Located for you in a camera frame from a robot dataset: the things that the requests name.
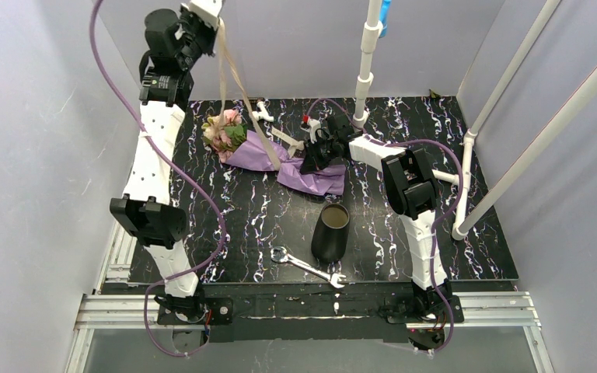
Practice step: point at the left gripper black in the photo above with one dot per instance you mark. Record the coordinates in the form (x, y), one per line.
(195, 30)

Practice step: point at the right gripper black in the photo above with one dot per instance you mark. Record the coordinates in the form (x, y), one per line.
(322, 149)

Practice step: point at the purple wrapping paper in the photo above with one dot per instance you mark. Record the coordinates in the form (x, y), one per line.
(252, 156)

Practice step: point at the pink flower bunch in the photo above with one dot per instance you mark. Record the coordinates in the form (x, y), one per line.
(224, 133)

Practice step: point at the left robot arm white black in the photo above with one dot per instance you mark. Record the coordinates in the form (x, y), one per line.
(145, 211)

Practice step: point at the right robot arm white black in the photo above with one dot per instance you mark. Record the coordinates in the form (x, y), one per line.
(409, 184)

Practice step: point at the black vase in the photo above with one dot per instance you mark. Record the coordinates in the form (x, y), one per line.
(329, 238)

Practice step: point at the small spring connector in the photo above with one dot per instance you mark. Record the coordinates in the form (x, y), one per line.
(261, 113)

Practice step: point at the silver wrench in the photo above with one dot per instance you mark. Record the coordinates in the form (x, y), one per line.
(279, 254)

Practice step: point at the blue clip on pipe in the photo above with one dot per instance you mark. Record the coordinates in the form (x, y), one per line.
(383, 13)

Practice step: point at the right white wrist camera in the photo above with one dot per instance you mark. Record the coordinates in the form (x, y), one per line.
(310, 125)

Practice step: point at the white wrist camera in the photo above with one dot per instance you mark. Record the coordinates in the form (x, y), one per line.
(207, 10)
(310, 125)

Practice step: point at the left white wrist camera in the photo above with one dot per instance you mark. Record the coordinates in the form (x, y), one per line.
(207, 10)

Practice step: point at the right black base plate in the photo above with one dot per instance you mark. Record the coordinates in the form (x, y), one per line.
(403, 309)

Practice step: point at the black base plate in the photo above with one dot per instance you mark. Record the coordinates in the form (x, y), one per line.
(195, 311)
(403, 309)

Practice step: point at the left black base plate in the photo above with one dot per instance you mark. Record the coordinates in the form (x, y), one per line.
(195, 311)

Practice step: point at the aluminium rail frame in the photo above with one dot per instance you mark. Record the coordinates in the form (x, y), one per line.
(269, 317)

